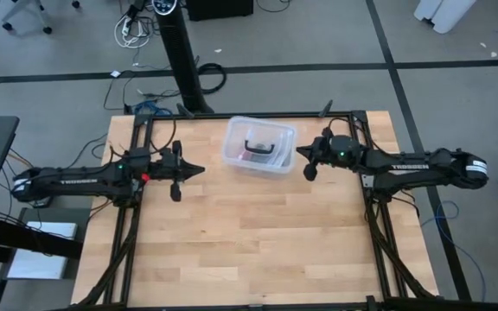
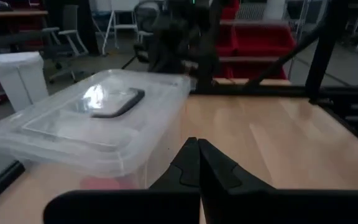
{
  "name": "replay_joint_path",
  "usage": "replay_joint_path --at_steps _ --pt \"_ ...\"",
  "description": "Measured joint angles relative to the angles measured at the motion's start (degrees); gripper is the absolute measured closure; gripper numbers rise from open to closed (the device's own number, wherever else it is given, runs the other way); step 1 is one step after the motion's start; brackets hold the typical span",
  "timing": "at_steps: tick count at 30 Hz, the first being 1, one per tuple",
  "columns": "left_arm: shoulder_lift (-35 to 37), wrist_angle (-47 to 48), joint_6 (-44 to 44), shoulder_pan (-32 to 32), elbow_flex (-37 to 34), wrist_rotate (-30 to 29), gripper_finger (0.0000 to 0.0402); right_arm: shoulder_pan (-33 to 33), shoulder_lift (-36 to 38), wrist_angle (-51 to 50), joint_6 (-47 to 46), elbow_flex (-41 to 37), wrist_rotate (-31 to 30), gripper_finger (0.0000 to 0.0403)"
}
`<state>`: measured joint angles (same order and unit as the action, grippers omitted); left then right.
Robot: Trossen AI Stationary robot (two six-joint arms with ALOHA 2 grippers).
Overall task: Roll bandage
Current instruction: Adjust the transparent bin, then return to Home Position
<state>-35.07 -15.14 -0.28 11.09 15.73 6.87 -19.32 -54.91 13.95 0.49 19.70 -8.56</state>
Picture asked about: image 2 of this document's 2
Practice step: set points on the grey office chair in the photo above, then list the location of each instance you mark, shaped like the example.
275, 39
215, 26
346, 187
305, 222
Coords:
68, 32

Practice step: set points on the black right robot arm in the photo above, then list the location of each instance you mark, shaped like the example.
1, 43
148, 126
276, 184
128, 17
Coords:
210, 37

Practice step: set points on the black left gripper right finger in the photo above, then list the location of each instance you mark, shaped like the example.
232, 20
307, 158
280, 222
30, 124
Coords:
275, 208

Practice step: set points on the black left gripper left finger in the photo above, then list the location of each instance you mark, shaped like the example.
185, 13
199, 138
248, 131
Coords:
120, 208

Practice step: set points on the white waste bin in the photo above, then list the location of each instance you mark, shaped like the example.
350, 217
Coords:
14, 81

